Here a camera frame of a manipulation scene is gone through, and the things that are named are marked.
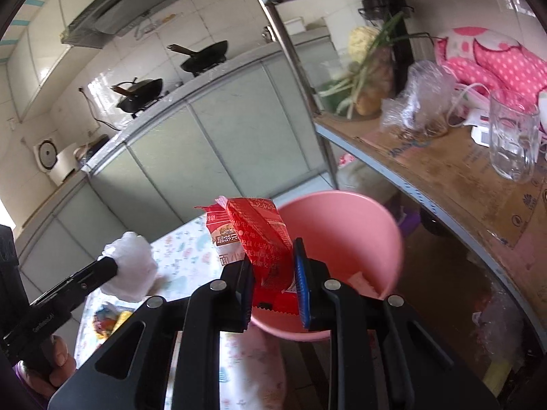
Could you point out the white power strip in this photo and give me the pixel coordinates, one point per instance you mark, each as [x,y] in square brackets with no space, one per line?
[480,126]

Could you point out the floral bear-print tablecloth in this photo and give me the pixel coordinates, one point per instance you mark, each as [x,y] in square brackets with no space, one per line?
[183,256]

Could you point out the clear plastic bag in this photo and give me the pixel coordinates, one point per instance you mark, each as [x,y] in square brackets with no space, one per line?
[421,98]

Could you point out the white wall cabinet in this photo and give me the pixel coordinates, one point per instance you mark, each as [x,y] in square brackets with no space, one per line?
[47,47]

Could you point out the pale green kitchen cabinets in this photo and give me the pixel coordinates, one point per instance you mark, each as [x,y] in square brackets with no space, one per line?
[171,149]

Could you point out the white tissue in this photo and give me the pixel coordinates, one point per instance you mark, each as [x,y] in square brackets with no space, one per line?
[132,264]

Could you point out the colourful small wrapper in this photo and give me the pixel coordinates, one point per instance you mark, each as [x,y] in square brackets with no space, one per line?
[107,319]

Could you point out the black wok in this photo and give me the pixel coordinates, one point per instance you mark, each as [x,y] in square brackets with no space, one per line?
[141,92]

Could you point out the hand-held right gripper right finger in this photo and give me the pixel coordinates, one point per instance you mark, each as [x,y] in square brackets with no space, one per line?
[301,290]

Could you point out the steel range hood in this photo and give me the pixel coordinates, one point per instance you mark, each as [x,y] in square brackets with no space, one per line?
[124,8]

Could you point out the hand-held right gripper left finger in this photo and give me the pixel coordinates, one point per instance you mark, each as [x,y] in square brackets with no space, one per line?
[245,294]

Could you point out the black blender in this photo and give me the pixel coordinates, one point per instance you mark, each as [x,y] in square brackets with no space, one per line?
[401,51]

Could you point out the clear glass mug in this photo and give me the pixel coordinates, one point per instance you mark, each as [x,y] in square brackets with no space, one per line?
[513,136]

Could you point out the pink dotted plush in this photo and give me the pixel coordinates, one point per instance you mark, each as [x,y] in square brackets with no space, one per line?
[500,59]

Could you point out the crumpled clear plastic wrap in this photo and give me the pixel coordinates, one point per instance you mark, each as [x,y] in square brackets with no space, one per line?
[498,324]

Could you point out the red snack packet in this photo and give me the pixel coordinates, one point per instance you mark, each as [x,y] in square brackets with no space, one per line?
[256,230]

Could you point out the white rice cooker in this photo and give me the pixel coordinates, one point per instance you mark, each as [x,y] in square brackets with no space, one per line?
[55,158]

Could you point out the potato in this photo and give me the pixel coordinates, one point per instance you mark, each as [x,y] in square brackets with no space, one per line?
[367,103]

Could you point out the pink plastic basin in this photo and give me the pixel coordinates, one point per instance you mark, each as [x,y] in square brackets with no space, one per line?
[342,230]

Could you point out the metal shelf rack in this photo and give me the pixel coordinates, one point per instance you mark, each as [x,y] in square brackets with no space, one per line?
[295,51]

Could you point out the cauliflower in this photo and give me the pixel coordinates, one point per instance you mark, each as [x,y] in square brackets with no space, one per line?
[361,42]

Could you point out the green onions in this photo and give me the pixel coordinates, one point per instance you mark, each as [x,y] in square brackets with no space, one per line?
[363,74]

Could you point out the person's left hand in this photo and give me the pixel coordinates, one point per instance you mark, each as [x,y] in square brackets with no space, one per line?
[64,363]

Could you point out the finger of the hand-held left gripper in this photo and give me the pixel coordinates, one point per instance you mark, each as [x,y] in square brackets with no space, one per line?
[85,276]

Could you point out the black frying pan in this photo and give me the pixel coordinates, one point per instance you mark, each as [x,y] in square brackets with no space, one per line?
[205,57]

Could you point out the brown cardboard sheet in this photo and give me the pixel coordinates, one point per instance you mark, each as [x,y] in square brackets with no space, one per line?
[448,171]

